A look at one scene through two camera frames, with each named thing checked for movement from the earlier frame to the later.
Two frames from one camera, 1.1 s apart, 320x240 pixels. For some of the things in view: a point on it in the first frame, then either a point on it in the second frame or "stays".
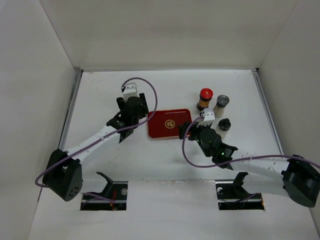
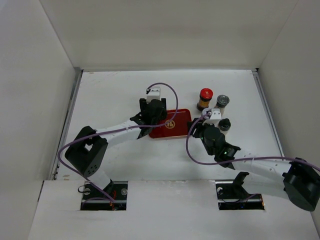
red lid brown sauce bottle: [206, 95] stays
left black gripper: [144, 111] -> [144, 104]
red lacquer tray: [164, 124] stays
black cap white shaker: [223, 128] stays
